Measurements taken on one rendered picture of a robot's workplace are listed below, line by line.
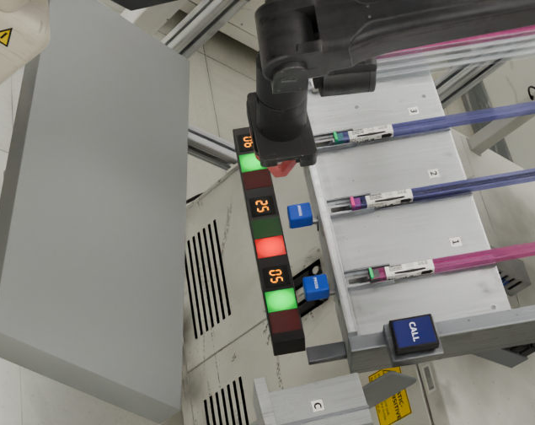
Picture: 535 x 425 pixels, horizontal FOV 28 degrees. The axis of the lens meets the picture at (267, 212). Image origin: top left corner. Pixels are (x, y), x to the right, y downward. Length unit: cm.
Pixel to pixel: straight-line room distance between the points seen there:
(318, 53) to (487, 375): 79
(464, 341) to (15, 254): 53
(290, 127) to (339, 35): 17
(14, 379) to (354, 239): 75
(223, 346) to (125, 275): 72
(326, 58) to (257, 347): 89
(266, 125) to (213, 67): 166
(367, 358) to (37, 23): 55
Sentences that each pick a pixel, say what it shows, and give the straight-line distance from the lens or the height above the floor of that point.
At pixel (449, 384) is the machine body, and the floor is 62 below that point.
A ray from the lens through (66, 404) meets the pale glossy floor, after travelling 191.
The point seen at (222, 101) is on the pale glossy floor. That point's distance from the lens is 277.
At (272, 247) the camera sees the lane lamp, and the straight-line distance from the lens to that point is 135.
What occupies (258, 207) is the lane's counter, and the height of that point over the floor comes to 65.
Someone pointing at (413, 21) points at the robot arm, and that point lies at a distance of 106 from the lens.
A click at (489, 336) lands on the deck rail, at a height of 83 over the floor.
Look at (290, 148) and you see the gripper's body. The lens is 119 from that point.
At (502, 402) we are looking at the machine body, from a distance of 170.
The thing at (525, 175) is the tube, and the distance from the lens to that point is 141.
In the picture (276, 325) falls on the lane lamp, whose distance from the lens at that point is 129.
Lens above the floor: 140
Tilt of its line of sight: 32 degrees down
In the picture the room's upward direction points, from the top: 53 degrees clockwise
